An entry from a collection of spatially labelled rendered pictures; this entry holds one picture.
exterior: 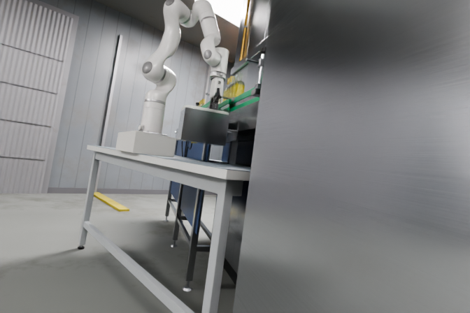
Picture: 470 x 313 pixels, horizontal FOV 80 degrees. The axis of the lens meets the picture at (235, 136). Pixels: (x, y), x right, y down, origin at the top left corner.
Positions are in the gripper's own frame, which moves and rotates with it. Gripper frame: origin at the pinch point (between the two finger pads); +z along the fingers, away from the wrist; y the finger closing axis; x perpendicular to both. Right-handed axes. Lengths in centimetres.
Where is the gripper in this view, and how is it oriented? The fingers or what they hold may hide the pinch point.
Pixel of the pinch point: (213, 107)
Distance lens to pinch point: 146.4
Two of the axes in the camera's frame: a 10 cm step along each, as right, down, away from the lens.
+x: -9.4, -1.5, -3.2
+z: -1.3, 9.9, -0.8
